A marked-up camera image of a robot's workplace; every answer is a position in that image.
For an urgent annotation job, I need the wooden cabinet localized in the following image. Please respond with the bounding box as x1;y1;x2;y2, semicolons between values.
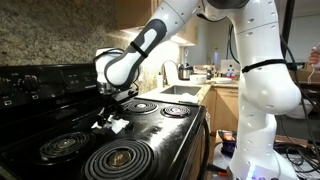
200;87;243;134
114;0;199;47

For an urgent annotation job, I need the white laptop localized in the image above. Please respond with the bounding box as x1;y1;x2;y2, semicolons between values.
219;59;241;79

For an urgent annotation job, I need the black cable bundle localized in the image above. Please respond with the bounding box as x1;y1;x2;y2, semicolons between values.
273;133;320;174

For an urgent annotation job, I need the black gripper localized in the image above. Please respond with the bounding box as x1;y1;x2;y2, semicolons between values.
97;95;123;128

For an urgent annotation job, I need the blue orange tool box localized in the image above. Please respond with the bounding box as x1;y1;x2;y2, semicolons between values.
216;129;238;157

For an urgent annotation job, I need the large black coil burner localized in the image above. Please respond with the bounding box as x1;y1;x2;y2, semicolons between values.
122;100;160;116
80;139;157;180

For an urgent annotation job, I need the white round basin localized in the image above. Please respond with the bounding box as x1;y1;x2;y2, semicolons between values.
286;99;316;120

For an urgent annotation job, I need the white handheld controller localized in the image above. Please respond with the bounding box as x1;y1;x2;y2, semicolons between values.
306;42;320;85

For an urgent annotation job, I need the white plate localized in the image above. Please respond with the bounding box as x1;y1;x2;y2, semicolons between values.
213;76;233;85

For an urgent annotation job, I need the wooden lower cabinet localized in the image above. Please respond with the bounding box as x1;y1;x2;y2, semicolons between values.
200;87;243;134

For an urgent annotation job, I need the white cloth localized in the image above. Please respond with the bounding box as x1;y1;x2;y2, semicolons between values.
90;114;130;135

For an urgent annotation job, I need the person hand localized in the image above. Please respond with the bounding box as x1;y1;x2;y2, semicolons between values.
308;49;320;68

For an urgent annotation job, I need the white bowl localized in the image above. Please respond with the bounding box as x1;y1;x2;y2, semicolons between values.
189;74;208;85

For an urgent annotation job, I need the orange handled tool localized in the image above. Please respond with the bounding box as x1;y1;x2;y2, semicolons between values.
206;163;230;178

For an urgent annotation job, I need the black electric stove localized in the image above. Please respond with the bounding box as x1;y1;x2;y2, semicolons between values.
0;62;212;180

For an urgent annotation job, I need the white folded rag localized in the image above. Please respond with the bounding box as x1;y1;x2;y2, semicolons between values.
178;93;200;104

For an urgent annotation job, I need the small black coil burner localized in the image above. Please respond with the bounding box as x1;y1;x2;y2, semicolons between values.
37;131;98;165
159;104;192;119

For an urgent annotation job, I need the arched kitchen faucet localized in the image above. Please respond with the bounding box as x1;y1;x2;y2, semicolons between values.
160;59;179;86

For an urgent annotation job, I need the steel electric kettle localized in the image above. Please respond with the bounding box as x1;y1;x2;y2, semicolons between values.
177;63;195;81

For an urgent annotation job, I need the brown cardboard box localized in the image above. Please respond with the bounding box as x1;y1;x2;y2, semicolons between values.
293;63;320;84

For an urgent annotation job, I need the black stand pole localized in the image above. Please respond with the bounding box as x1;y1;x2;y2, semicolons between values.
279;0;297;59

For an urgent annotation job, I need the wooden upper cabinet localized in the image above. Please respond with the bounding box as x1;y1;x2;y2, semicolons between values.
114;0;199;47

